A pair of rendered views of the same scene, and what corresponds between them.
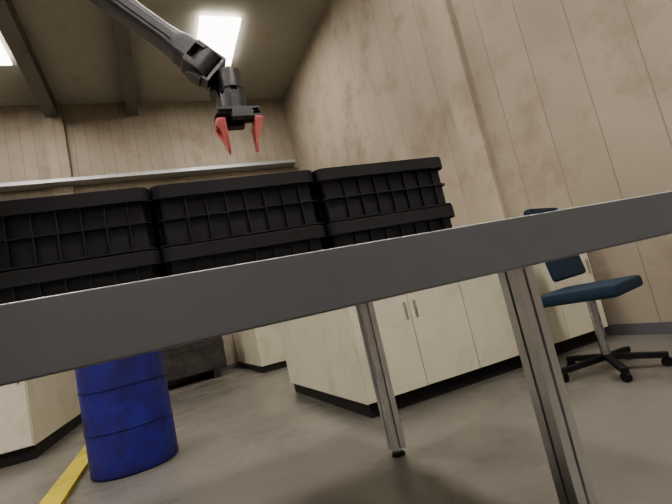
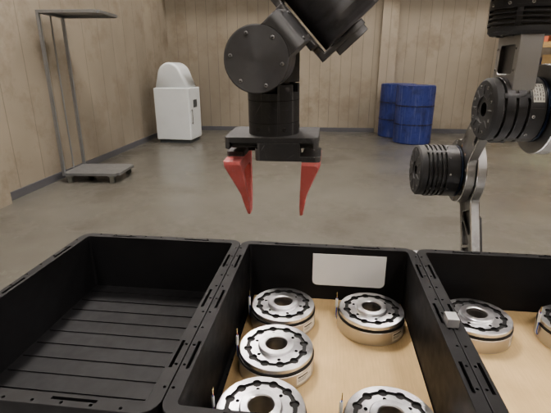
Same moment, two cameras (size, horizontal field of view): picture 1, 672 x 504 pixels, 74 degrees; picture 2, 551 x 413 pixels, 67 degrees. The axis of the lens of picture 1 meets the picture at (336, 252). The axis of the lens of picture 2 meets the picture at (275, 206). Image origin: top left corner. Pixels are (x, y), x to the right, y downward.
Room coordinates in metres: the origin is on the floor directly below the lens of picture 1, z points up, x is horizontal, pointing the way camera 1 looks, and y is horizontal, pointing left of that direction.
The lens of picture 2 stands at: (1.41, 0.38, 1.22)
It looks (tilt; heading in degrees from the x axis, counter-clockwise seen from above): 18 degrees down; 208
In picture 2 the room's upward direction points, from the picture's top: straight up
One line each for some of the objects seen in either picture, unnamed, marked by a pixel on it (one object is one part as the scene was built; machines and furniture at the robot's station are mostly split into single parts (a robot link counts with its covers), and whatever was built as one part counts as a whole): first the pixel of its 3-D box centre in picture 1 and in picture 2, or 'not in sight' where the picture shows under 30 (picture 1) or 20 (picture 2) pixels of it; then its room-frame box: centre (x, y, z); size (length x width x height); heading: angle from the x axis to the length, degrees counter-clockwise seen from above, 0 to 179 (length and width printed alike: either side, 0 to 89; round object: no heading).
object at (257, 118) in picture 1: (248, 133); (260, 175); (1.00, 0.14, 1.10); 0.07 x 0.07 x 0.09; 21
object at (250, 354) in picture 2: not in sight; (275, 347); (0.99, 0.16, 0.86); 0.10 x 0.10 x 0.01
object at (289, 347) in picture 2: not in sight; (275, 344); (0.99, 0.16, 0.86); 0.05 x 0.05 x 0.01
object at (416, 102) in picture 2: not in sight; (404, 111); (-6.36, -1.14, 0.48); 1.35 x 0.80 x 0.97; 23
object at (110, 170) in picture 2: not in sight; (90, 100); (-1.80, -3.65, 0.89); 0.66 x 0.56 x 1.77; 113
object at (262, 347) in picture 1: (298, 331); not in sight; (7.52, 0.91, 0.40); 2.14 x 1.80 x 0.80; 23
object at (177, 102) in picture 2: not in sight; (178, 102); (-4.30, -4.57, 0.66); 0.64 x 0.57 x 1.31; 111
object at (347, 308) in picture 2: not in sight; (371, 310); (0.84, 0.25, 0.86); 0.10 x 0.10 x 0.01
